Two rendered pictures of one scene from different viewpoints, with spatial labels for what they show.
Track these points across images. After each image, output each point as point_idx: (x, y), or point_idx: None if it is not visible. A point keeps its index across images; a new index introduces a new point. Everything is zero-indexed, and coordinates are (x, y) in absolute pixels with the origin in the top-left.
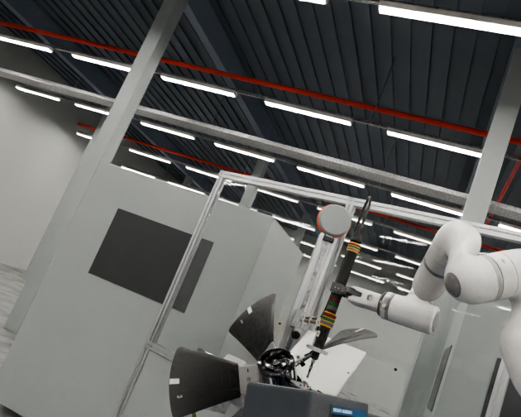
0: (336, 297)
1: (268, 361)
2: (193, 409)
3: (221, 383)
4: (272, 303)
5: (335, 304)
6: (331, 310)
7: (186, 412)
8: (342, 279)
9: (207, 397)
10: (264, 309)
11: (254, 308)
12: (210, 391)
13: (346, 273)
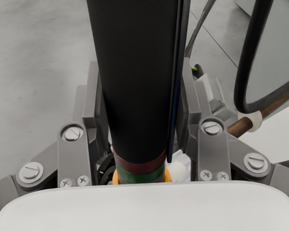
0: (113, 147)
1: (105, 178)
2: (100, 162)
3: (105, 154)
4: (204, 15)
5: (120, 170)
6: (119, 182)
7: (97, 161)
8: (98, 61)
9: (103, 159)
10: (195, 28)
11: (202, 13)
12: (103, 155)
13: (100, 17)
